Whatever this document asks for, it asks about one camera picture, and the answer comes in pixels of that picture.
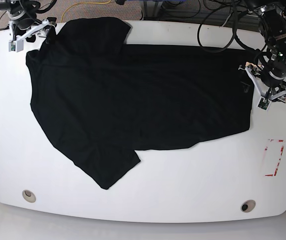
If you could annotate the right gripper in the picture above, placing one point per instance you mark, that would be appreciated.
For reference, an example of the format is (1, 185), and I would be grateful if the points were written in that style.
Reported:
(23, 22)

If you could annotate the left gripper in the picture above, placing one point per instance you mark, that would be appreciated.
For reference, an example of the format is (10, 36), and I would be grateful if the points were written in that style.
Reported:
(268, 73)

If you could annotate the black t-shirt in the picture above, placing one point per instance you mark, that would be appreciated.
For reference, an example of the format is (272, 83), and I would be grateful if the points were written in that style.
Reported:
(100, 100)

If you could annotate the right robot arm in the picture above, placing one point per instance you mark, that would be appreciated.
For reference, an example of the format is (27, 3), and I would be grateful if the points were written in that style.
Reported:
(24, 26)

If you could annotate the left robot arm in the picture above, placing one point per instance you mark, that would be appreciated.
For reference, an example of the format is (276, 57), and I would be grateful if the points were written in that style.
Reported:
(272, 25)

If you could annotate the red tape rectangle marking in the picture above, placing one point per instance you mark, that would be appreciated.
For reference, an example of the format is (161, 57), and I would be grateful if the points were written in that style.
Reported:
(272, 157)

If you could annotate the right table grommet hole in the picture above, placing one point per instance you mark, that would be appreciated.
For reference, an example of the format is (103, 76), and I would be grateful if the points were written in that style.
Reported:
(248, 206)

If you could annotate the table grommet hole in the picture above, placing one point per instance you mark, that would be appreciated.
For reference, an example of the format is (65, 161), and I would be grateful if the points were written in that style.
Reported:
(248, 206)
(29, 196)

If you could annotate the left table grommet hole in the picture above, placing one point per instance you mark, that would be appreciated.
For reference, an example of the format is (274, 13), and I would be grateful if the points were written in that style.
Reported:
(29, 196)

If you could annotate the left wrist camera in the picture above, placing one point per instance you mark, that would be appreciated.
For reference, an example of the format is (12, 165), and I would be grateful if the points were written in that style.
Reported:
(264, 103)

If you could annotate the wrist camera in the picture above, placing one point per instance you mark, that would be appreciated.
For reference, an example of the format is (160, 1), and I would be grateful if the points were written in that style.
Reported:
(264, 103)
(15, 46)

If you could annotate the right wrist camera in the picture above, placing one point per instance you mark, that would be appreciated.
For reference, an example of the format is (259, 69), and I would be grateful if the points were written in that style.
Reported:
(15, 46)

